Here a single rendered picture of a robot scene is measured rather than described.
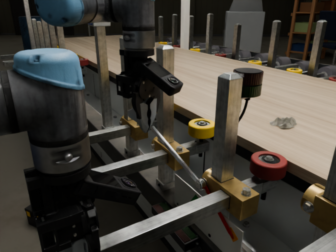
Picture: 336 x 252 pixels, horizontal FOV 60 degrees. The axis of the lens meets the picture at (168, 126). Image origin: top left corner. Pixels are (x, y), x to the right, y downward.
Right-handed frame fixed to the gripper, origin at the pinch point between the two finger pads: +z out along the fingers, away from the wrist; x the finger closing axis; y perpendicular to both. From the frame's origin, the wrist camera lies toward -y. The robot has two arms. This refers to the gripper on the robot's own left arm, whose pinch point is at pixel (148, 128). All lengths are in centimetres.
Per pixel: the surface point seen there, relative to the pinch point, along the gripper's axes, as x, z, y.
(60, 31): -51, -15, 117
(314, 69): -119, 2, -11
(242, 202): 4.7, 6.4, -29.4
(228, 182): 0.7, 6.2, -24.1
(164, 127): -7.2, 2.1, 0.5
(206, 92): -47.9, 3.2, 11.7
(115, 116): -53, 30, 75
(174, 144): -8.7, 7.5, -1.9
